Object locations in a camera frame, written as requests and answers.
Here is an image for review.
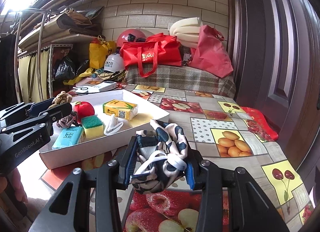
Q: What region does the brown knotted rope toy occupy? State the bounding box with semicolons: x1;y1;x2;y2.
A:
48;91;72;109

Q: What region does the yellow green scrub sponge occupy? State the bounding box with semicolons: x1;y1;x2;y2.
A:
81;115;104;140

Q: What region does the yellow bamboo tissue pack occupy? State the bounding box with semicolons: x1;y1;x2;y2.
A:
103;99;138;121

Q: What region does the cow print cloth pouch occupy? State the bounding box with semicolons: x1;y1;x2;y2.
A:
130;120;189;195

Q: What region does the person's left hand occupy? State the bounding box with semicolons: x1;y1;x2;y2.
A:
0;168;28;203

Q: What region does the black hanging garment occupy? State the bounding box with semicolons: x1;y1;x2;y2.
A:
0;34;17;110

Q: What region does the teal tissue pack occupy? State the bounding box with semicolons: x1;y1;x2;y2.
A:
52;126;85;150

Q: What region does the metal shelf with curtain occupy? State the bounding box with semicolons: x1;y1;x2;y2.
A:
15;44;73;103

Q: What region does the red plush apple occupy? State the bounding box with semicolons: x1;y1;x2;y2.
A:
73;102;95;124

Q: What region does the black plastic bag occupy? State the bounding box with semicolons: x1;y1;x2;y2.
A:
54;56;89;81

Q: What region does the white shallow cardboard tray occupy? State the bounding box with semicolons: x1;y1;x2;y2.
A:
40;90;169;169

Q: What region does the white crumpled tissue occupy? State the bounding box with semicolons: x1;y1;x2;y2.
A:
103;114;124;136

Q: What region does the white power bank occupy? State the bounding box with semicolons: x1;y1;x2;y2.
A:
89;81;118;93

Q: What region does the fruit pattern tablecloth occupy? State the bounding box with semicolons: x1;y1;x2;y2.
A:
40;85;315;231

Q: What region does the red plastic packet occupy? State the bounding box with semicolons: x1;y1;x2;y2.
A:
242;107;278;142

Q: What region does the yellow shopping bag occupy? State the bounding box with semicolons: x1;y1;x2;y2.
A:
89;36;116;69

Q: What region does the white safety helmet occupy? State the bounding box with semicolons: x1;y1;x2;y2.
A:
104;53;125;73

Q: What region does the metal clothes rack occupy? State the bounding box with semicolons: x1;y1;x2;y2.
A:
13;8;60;103

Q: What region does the pink red helmet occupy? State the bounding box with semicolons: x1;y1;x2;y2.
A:
116;29;146;47

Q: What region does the red tote bag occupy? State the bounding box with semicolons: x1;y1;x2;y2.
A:
120;33;182;78

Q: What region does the plaid covered bench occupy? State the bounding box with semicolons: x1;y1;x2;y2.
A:
123;65;236;98

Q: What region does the dark red fabric bag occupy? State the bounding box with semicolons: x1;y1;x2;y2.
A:
189;25;233;78

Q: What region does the cream foam roll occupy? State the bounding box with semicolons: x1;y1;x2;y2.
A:
169;17;203;49

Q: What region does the dark wooden door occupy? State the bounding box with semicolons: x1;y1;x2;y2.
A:
228;0;319;168

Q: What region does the white round wireless charger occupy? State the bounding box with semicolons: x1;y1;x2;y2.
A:
73;86;93;95

